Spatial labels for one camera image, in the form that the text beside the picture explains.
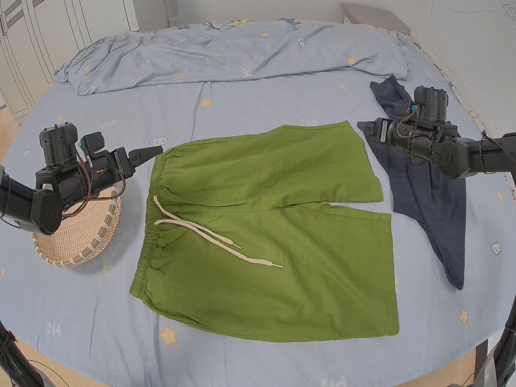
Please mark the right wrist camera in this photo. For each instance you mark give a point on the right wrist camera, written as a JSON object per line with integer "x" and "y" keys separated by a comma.
{"x": 405, "y": 107}

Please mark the pale blue quilt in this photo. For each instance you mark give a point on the pale blue quilt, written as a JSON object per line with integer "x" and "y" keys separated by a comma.
{"x": 242, "y": 55}

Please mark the grey bedside table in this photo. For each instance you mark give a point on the grey bedside table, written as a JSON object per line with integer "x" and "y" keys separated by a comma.
{"x": 375, "y": 16}

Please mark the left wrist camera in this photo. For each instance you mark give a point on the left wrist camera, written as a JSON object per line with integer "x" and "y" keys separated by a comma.
{"x": 93, "y": 141}

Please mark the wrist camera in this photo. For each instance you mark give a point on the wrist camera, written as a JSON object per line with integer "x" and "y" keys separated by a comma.
{"x": 405, "y": 107}
{"x": 93, "y": 141}

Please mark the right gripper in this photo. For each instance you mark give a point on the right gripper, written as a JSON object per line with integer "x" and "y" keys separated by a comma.
{"x": 393, "y": 133}

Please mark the green shorts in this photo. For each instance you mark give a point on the green shorts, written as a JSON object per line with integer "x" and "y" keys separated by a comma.
{"x": 262, "y": 236}

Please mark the round woven basket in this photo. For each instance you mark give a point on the round woven basket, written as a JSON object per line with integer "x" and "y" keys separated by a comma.
{"x": 80, "y": 236}

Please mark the bed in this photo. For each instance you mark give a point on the bed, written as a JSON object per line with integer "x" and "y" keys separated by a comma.
{"x": 282, "y": 95}

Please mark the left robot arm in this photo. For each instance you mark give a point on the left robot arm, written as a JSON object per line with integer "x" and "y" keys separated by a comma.
{"x": 24, "y": 204}

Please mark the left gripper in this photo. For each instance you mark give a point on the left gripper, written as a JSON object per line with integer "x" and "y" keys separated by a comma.
{"x": 111, "y": 169}

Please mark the dark blue garment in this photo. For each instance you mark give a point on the dark blue garment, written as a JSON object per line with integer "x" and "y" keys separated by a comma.
{"x": 443, "y": 224}

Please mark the white wardrobe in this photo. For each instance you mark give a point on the white wardrobe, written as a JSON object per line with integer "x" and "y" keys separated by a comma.
{"x": 40, "y": 34}

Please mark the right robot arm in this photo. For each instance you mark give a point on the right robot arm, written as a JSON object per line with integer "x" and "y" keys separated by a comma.
{"x": 455, "y": 157}

